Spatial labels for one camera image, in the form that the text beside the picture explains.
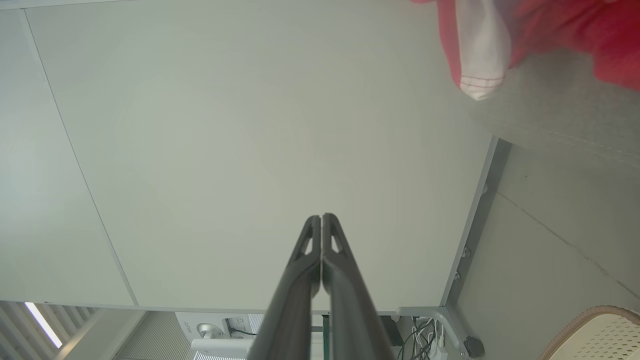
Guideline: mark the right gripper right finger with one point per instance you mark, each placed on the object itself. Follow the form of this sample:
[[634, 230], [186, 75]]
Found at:
[[350, 300]]

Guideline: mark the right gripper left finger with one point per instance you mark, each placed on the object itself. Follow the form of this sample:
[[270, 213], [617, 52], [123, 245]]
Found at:
[[290, 300]]

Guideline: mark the red clothing with white stripes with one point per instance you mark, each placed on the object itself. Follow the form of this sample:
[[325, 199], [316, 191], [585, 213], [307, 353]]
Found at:
[[590, 25]]

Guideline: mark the cream perforated laundry basket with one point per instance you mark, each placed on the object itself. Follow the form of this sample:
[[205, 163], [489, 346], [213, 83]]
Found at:
[[600, 335]]

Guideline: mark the white monitor back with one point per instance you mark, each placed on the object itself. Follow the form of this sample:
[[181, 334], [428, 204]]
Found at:
[[215, 330]]

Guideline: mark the square white power strip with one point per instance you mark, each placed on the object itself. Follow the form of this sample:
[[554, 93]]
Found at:
[[439, 351]]

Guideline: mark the white partition with caster leg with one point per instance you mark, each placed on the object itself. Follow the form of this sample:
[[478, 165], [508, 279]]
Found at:
[[275, 125]]

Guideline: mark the long ceiling light strip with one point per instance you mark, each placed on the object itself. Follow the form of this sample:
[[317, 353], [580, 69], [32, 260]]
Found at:
[[44, 325]]

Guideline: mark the white partition panel grey frame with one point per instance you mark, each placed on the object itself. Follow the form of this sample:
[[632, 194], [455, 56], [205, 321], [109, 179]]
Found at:
[[45, 175]]

